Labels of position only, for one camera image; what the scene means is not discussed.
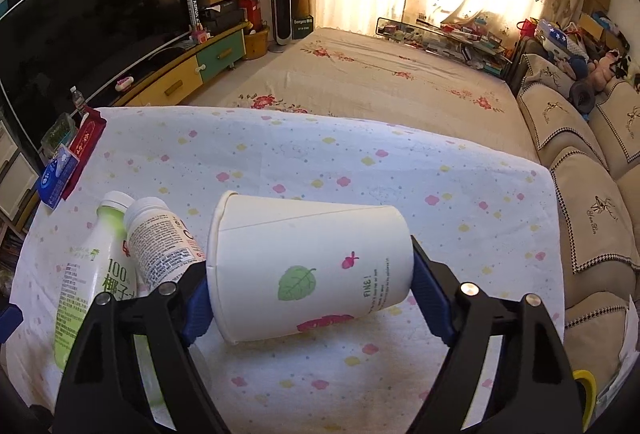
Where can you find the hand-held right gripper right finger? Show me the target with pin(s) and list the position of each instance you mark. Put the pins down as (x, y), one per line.
(430, 299)

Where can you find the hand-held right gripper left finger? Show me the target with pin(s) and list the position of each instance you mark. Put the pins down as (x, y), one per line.
(197, 314)

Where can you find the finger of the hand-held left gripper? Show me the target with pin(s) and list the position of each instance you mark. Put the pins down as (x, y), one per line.
(9, 325)

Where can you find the white printed paper cup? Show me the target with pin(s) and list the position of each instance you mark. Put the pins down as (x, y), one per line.
(310, 254)

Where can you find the yellow rimmed trash bin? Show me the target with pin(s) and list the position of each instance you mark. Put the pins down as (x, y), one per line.
(586, 381)

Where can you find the small white plastic bottle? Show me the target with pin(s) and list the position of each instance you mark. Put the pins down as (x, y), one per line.
(160, 244)

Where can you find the large green white bottle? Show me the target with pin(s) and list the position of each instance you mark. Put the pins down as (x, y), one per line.
(85, 274)

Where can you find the white dotted tablecloth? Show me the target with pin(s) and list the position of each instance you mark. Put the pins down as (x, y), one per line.
(350, 174)

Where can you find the blue tissue packet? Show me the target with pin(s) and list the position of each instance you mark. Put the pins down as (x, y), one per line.
(55, 174)

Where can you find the beige covered sofa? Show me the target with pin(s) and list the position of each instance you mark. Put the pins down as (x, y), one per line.
(595, 214)

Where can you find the flat red box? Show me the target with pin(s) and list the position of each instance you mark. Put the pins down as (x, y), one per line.
(87, 134)

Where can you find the floral bed sheet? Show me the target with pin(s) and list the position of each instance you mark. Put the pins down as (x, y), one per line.
(360, 84)

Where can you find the yellow green television cabinet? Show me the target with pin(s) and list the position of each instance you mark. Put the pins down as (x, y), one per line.
(175, 84)

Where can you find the clear water bottle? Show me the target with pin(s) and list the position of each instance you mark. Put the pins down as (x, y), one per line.
(78, 103)

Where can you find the small pink white toy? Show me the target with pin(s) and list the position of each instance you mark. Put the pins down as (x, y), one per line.
(124, 84)

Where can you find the dark round neck pillow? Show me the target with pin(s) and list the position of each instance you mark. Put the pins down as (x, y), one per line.
(582, 95)

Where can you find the glass coffee table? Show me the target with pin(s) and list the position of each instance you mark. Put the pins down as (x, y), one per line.
(450, 41)

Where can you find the yellow basket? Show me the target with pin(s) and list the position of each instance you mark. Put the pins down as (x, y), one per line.
(256, 44)

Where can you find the red bag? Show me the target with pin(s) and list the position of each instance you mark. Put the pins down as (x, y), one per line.
(527, 29)

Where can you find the blue star printed bag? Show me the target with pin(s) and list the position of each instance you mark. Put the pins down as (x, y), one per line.
(557, 39)

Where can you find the pile of plush toys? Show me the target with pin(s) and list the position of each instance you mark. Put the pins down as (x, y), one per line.
(612, 69)

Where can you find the black box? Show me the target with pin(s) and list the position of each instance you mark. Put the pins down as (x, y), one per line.
(222, 16)

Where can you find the dark green box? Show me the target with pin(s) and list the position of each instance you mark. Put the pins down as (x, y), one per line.
(303, 26)

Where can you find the upright black book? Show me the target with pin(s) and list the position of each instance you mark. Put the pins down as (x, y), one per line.
(193, 11)

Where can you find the large black television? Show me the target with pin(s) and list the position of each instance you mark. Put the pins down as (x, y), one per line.
(90, 29)

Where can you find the stack of cardboard boxes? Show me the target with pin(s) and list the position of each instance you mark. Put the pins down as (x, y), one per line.
(597, 14)

